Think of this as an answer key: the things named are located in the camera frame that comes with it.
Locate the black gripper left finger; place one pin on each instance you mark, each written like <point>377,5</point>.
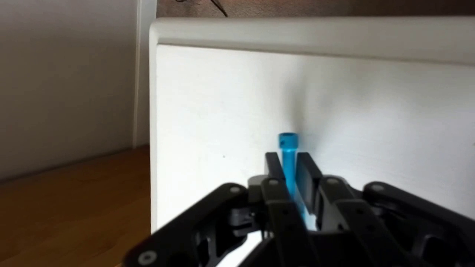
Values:
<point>237,228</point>

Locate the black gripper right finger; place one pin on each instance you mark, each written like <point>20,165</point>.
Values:
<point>375,228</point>

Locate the blue plastic tube object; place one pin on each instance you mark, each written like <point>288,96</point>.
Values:
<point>288,153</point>

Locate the white nightstand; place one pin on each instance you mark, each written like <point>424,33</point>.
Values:
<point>222,109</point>

